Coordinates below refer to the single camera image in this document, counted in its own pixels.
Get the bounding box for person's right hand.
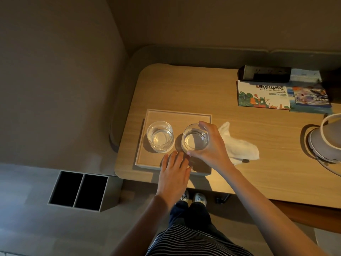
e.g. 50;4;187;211
186;121;236;175

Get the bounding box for person's left hand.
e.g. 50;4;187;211
157;151;193;196

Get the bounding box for clear drinking glass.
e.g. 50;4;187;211
181;124;211;158
146;121;175;154

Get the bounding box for person's right forearm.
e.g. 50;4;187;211
213;164;329;256

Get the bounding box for person's left forearm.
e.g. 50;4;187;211
110;193;187;256

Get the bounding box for person's white right shoe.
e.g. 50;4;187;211
192;193;209;208

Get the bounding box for black chair leg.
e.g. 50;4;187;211
215;193;232;205

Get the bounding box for person's dark trousers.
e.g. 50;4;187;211
168;200;215;239

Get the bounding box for light wooden tray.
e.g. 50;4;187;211
134;109;213;176

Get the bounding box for white crumpled cloth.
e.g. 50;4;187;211
217;122;260;166

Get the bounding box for person's striped shirt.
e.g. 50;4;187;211
145;224;254;256

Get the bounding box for illustrated white map booklet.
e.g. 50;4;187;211
237;80;291;110

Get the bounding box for grey divided waste bin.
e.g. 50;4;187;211
48;170;109;212

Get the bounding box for black power socket box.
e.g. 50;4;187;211
237;65;292;84

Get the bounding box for blue illustrated brochure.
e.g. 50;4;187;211
288;68;334;114

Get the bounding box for white electric kettle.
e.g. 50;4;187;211
308;113;341;177

